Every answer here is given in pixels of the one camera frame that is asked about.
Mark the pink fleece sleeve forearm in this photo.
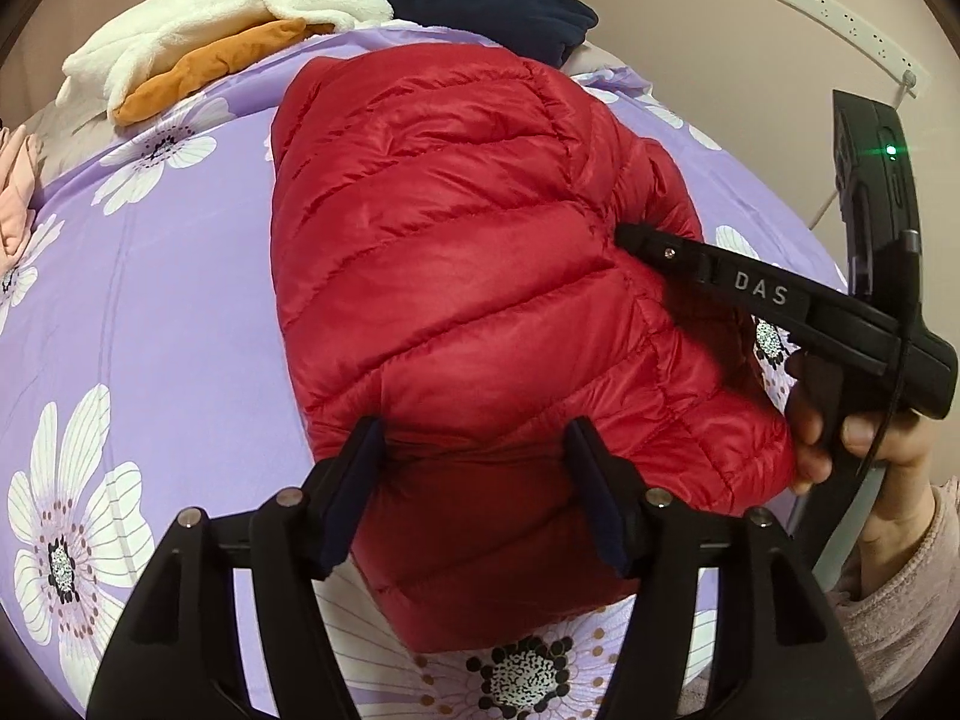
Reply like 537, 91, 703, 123
828, 479, 958, 717

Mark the navy blue folded garment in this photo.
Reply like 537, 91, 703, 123
387, 0, 599, 68

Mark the white fleece garment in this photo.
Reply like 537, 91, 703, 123
55, 0, 394, 112

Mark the pink garment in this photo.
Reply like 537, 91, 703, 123
0, 125, 39, 275

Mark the black tracking camera box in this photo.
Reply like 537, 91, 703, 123
832, 89, 923, 316

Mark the orange folded garment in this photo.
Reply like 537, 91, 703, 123
112, 18, 335, 127

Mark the purple floral bed sheet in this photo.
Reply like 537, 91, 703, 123
2, 25, 846, 718

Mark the white power cable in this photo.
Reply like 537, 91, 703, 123
805, 73, 921, 231

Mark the person right hand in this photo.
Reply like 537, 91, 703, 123
786, 351, 939, 548

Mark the white wall power strip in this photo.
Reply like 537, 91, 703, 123
778, 0, 931, 98

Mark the red quilted down jacket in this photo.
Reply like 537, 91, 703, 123
270, 44, 794, 653

